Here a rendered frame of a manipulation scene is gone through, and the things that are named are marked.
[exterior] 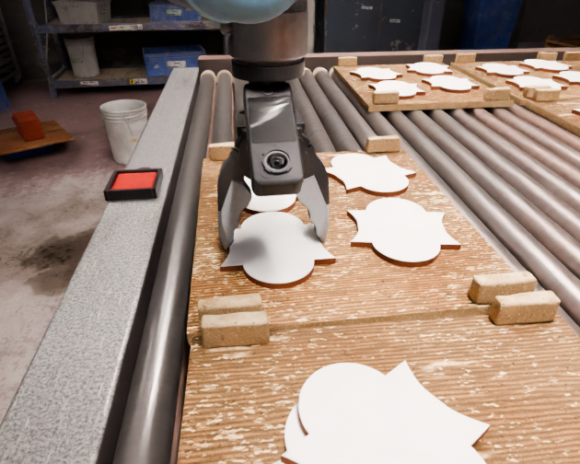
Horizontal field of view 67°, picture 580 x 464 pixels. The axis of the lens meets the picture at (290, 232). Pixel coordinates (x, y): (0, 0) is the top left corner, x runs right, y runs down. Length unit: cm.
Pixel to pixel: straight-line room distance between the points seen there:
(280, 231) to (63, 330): 25
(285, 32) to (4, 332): 179
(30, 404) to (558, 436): 41
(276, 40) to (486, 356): 33
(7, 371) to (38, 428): 146
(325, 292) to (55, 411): 26
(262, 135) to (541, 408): 31
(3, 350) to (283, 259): 159
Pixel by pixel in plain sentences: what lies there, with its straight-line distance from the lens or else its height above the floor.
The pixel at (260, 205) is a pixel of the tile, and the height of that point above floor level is 94.
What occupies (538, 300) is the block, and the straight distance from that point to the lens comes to 46.
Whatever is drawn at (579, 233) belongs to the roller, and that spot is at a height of 91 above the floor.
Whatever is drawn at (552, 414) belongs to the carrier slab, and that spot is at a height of 94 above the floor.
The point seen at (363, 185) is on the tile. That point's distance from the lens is 65.
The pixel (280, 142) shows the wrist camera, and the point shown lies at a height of 109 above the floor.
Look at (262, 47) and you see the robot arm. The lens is 42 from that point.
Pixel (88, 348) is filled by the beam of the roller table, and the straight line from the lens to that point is 47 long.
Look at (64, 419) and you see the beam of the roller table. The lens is 42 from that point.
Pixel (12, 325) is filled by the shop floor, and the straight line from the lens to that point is 207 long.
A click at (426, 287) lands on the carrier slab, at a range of 48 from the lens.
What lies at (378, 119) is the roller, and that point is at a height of 92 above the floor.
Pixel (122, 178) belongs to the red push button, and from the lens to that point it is 75.
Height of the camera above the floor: 123
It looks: 32 degrees down
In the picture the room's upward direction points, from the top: straight up
